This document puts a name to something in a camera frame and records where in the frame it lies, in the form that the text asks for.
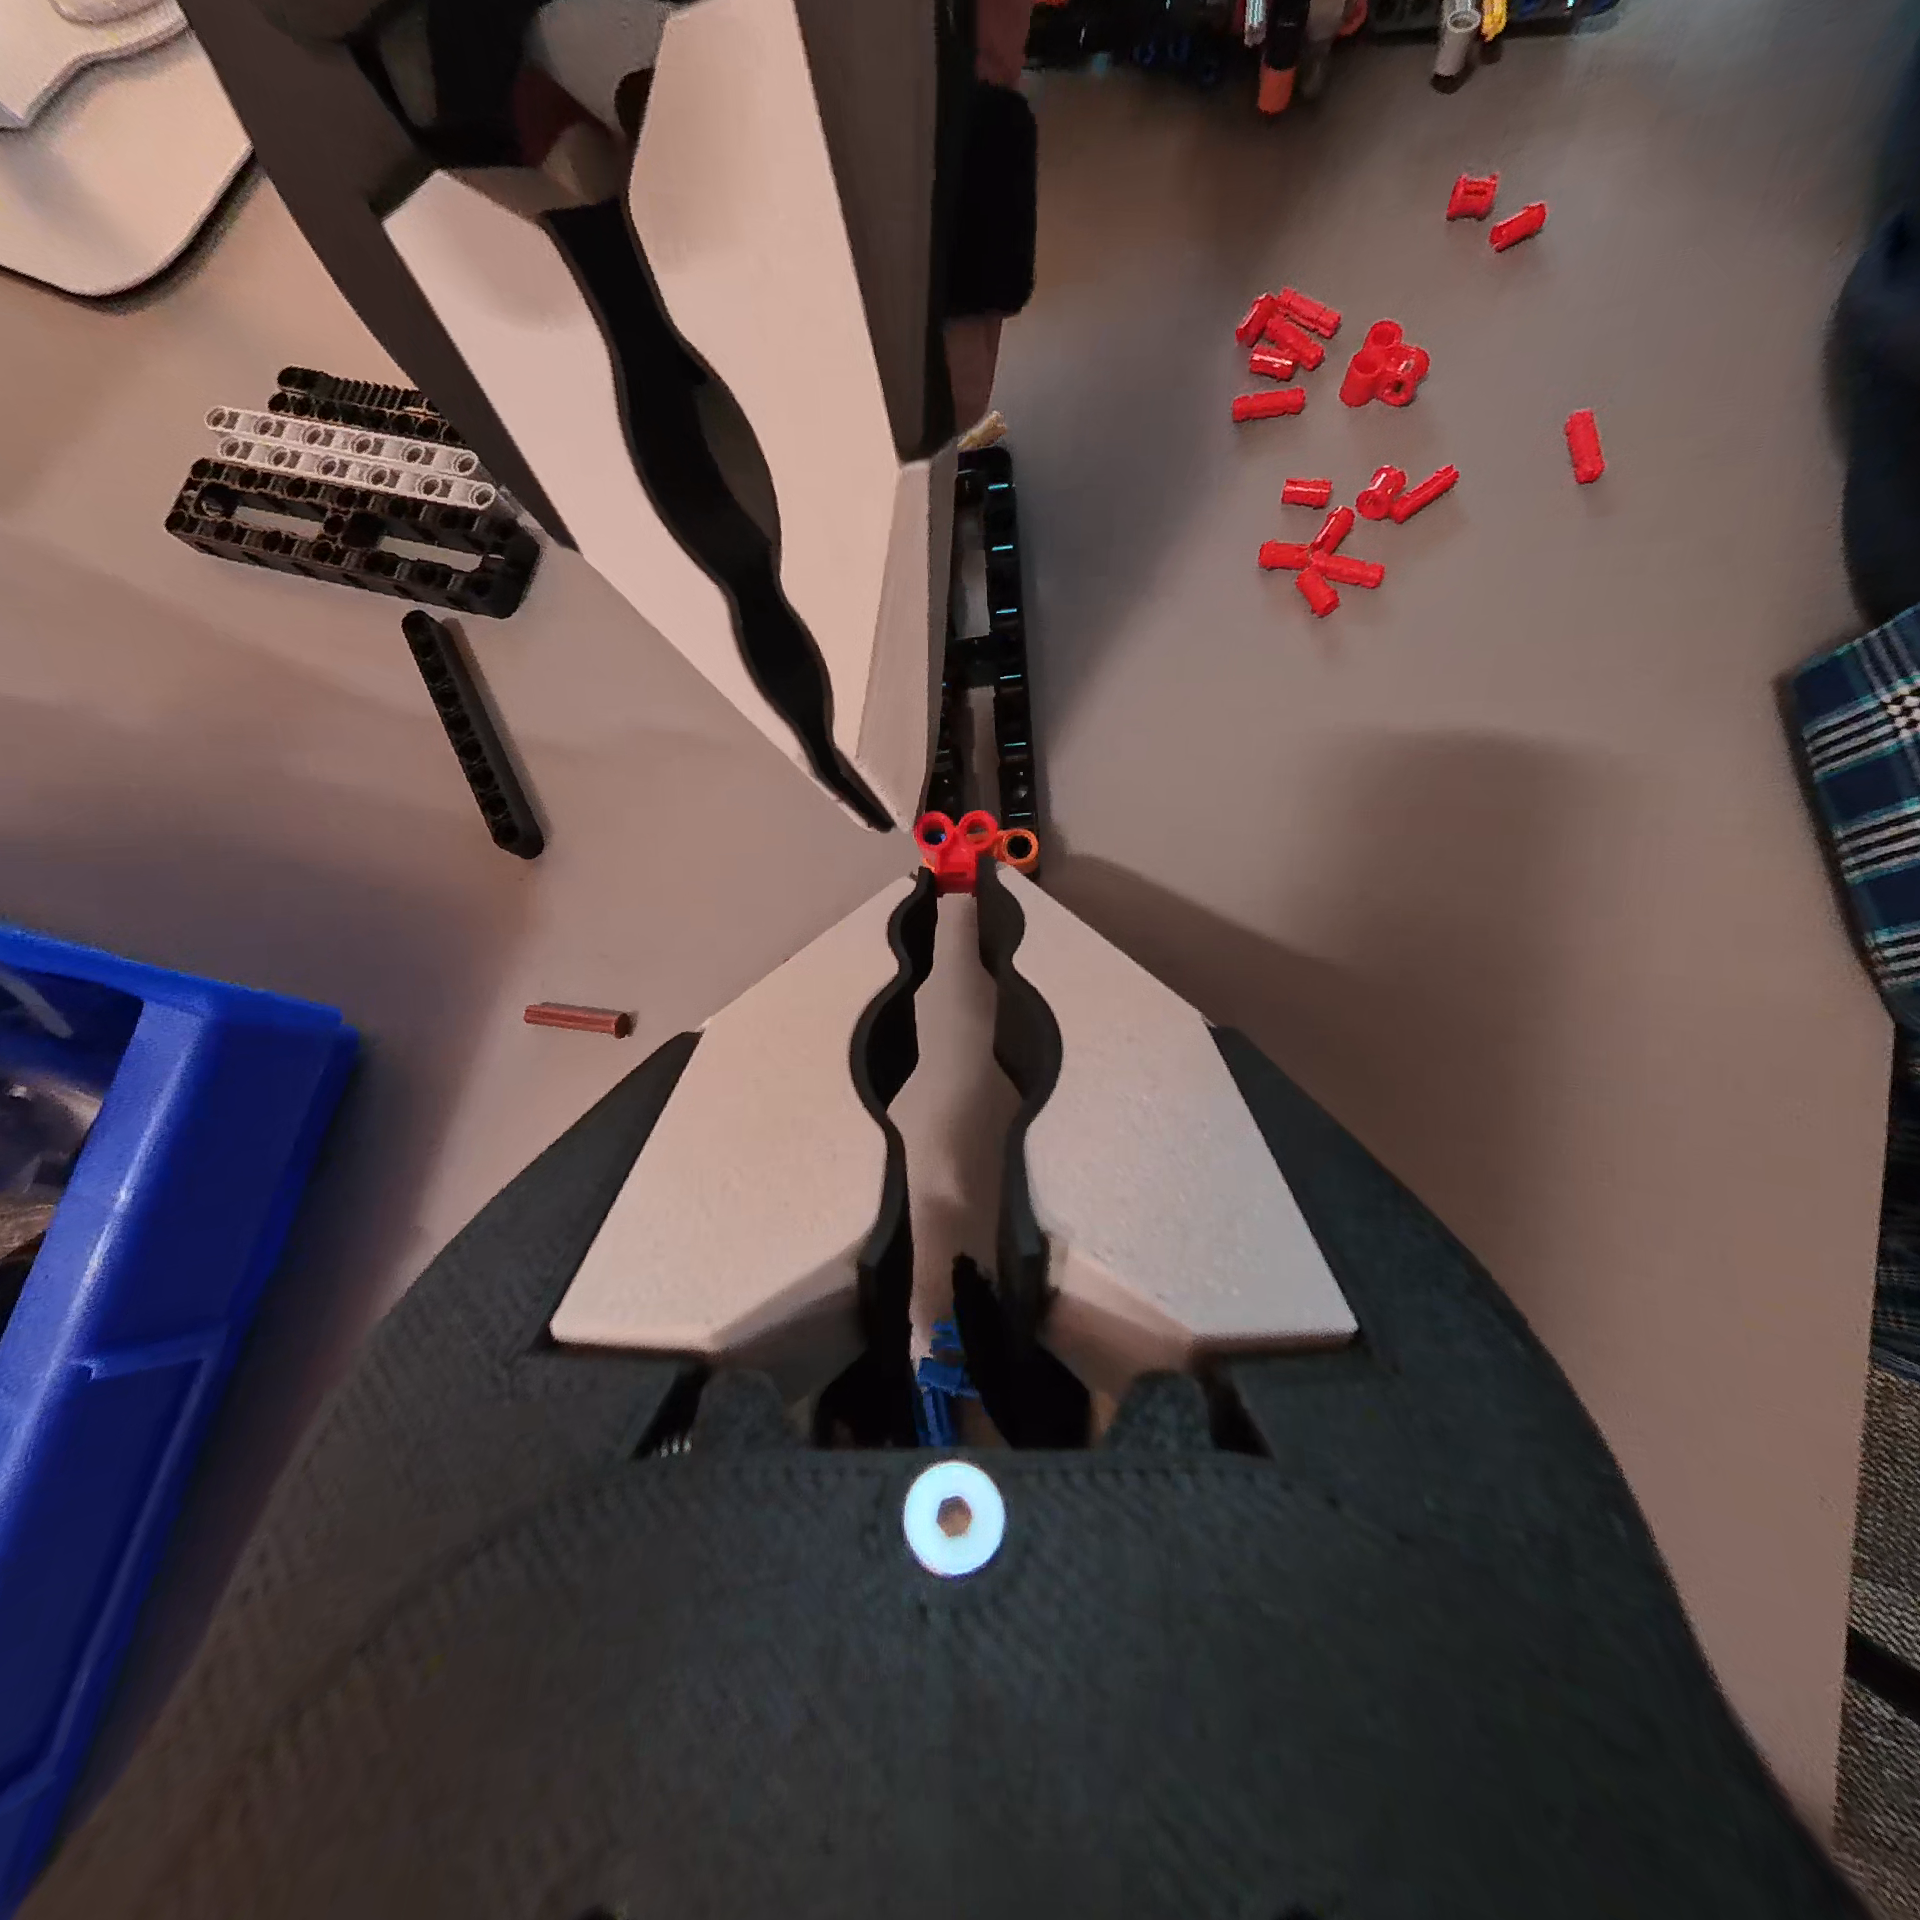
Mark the black ribbed lego beam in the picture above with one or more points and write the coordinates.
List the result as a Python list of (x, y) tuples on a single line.
[(354, 392)]

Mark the person's plaid shirt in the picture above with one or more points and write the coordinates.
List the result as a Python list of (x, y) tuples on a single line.
[(1867, 780)]

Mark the brown lego axle pin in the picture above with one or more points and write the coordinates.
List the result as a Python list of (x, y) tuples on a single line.
[(578, 1019)]

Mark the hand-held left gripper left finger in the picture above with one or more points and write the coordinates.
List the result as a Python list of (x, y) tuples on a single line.
[(721, 1186)]

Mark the light grey lego beam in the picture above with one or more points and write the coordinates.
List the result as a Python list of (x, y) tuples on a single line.
[(375, 477), (300, 431)]

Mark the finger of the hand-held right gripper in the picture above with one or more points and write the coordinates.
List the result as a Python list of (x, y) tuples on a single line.
[(553, 390), (826, 271)]

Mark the long black lego frame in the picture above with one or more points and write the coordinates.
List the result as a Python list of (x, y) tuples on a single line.
[(1024, 631)]

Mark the orange lego connector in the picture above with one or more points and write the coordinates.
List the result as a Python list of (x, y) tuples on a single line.
[(995, 853)]

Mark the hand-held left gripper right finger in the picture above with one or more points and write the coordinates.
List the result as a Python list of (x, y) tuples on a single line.
[(1185, 1202)]

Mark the person's dark trousers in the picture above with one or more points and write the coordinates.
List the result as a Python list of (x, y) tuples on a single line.
[(1883, 452)]

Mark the red lego connector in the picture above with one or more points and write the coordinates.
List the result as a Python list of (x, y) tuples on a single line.
[(956, 862)]

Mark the clear plastic parts bag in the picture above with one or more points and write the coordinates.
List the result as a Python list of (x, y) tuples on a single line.
[(44, 1111)]

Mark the white book stand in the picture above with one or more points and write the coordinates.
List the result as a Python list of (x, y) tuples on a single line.
[(121, 195)]

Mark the tagged blue plastic bin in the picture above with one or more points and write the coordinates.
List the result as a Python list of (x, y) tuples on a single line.
[(179, 1202)]

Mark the pile of red lego pins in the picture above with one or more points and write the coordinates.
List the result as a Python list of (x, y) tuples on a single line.
[(1387, 368)]

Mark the lego car chassis assembly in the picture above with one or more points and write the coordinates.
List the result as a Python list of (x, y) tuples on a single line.
[(1273, 60)]

